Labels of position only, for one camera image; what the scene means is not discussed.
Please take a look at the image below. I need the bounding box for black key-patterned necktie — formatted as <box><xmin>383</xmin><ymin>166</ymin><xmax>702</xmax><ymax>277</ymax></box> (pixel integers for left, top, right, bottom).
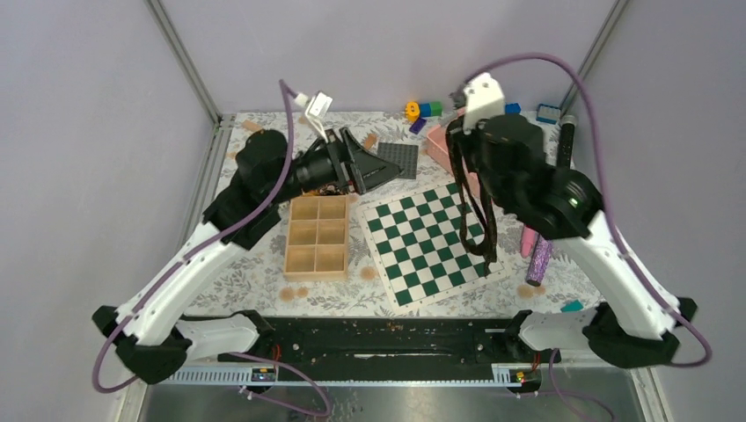
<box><xmin>445</xmin><ymin>117</ymin><xmax>497</xmax><ymax>277</ymax></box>

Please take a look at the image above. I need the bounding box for blue grey toy brick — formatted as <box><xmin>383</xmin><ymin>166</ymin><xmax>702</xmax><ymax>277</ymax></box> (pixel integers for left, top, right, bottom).
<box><xmin>536</xmin><ymin>104</ymin><xmax>562</xmax><ymax>125</ymax></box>

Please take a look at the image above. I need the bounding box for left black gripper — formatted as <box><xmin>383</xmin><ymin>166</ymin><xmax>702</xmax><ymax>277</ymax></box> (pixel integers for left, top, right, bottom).
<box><xmin>270</xmin><ymin>128</ymin><xmax>407</xmax><ymax>207</ymax></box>

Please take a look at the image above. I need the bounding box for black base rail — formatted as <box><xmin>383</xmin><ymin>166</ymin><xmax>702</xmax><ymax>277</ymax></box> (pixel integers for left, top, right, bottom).
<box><xmin>250</xmin><ymin>316</ymin><xmax>534</xmax><ymax>383</ymax></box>

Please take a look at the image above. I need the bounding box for wooden compartment box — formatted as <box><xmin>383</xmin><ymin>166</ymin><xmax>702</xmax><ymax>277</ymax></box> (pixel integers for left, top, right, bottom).
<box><xmin>283</xmin><ymin>195</ymin><xmax>349</xmax><ymax>282</ymax></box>

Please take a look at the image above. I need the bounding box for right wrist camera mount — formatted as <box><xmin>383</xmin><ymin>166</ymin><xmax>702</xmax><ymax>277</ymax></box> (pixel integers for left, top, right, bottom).
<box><xmin>450</xmin><ymin>72</ymin><xmax>505</xmax><ymax>132</ymax></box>

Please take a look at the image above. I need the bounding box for grey studded baseplate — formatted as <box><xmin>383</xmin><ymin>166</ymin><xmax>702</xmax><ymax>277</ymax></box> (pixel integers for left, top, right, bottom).
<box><xmin>377</xmin><ymin>142</ymin><xmax>419</xmax><ymax>179</ymax></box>

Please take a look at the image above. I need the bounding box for black toy microphone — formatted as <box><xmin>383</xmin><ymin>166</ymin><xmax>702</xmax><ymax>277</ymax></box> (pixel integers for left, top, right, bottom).
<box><xmin>556</xmin><ymin>114</ymin><xmax>577</xmax><ymax>168</ymax></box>

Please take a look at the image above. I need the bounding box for yellow round toy block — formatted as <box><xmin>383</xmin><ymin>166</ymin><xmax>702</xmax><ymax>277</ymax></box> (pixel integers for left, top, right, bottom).
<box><xmin>405</xmin><ymin>101</ymin><xmax>421</xmax><ymax>122</ymax></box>

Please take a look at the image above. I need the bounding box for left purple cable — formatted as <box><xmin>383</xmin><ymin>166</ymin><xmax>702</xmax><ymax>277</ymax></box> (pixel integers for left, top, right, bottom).
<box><xmin>91</xmin><ymin>78</ymin><xmax>334</xmax><ymax>418</ymax></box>

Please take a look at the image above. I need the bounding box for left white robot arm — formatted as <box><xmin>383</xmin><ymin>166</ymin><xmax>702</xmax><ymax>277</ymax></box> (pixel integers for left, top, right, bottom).
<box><xmin>92</xmin><ymin>128</ymin><xmax>400</xmax><ymax>384</ymax></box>

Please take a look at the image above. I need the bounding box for purple cable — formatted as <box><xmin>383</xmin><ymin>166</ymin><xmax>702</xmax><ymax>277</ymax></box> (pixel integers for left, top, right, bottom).
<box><xmin>463</xmin><ymin>52</ymin><xmax>713</xmax><ymax>422</ymax></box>
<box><xmin>91</xmin><ymin>78</ymin><xmax>334</xmax><ymax>418</ymax></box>

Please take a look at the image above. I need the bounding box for wooden cylinder block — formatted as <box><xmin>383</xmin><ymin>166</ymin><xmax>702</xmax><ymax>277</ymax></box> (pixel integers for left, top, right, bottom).
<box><xmin>241</xmin><ymin>120</ymin><xmax>263</xmax><ymax>133</ymax></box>

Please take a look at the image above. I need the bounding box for green white chessboard mat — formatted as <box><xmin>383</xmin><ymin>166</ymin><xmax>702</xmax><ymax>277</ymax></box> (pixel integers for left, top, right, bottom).
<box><xmin>356</xmin><ymin>183</ymin><xmax>515</xmax><ymax>314</ymax></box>

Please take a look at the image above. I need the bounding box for purple toy brick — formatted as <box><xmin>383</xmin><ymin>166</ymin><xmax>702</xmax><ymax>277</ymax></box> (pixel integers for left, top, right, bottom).
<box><xmin>409</xmin><ymin>117</ymin><xmax>428</xmax><ymax>135</ymax></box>

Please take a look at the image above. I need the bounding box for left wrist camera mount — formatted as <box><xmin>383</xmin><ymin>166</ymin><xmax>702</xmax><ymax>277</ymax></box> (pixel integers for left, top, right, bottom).
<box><xmin>294</xmin><ymin>91</ymin><xmax>333</xmax><ymax>142</ymax></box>

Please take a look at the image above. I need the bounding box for purple glitter toy microphone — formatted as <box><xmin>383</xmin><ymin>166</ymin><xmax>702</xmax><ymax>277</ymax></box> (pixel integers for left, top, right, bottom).
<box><xmin>525</xmin><ymin>236</ymin><xmax>552</xmax><ymax>287</ymax></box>

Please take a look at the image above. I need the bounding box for teal small block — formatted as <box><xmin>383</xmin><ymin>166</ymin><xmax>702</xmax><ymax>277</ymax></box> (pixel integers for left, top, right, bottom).
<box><xmin>560</xmin><ymin>300</ymin><xmax>584</xmax><ymax>313</ymax></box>

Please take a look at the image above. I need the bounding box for small wooden arch block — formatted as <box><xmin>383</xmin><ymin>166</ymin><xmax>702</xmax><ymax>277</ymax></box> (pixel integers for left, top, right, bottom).
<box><xmin>363</xmin><ymin>133</ymin><xmax>378</xmax><ymax>150</ymax></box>

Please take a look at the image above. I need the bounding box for pink toy microphone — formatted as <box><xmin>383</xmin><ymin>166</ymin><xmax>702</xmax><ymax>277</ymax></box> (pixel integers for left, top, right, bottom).
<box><xmin>520</xmin><ymin>225</ymin><xmax>538</xmax><ymax>258</ymax></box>

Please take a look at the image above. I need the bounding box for multicolour toy brick train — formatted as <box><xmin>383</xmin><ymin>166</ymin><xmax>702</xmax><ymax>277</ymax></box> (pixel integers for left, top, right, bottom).
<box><xmin>504</xmin><ymin>103</ymin><xmax>522</xmax><ymax>114</ymax></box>

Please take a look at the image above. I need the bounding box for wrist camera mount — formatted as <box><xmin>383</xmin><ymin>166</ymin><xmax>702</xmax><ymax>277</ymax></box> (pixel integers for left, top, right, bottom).
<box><xmin>450</xmin><ymin>72</ymin><xmax>505</xmax><ymax>132</ymax></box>
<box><xmin>294</xmin><ymin>91</ymin><xmax>333</xmax><ymax>142</ymax></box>

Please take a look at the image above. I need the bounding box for green toy brick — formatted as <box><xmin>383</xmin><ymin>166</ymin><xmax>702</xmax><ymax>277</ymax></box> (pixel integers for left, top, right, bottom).
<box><xmin>429</xmin><ymin>101</ymin><xmax>442</xmax><ymax>117</ymax></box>

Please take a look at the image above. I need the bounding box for pink perforated plastic basket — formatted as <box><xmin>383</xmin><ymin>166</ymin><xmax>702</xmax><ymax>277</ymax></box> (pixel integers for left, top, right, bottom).
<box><xmin>426</xmin><ymin>107</ymin><xmax>485</xmax><ymax>200</ymax></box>

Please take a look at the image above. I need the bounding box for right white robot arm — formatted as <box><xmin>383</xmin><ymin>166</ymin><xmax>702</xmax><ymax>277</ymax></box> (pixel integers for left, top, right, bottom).
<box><xmin>445</xmin><ymin>114</ymin><xmax>697</xmax><ymax>368</ymax></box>

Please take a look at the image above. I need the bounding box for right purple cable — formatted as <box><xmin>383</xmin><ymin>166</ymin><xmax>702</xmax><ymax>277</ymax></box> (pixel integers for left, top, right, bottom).
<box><xmin>463</xmin><ymin>52</ymin><xmax>713</xmax><ymax>422</ymax></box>

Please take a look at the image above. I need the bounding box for rolled floral black tie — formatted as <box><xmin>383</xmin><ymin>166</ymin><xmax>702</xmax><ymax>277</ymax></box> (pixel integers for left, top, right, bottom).
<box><xmin>318</xmin><ymin>184</ymin><xmax>345</xmax><ymax>196</ymax></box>

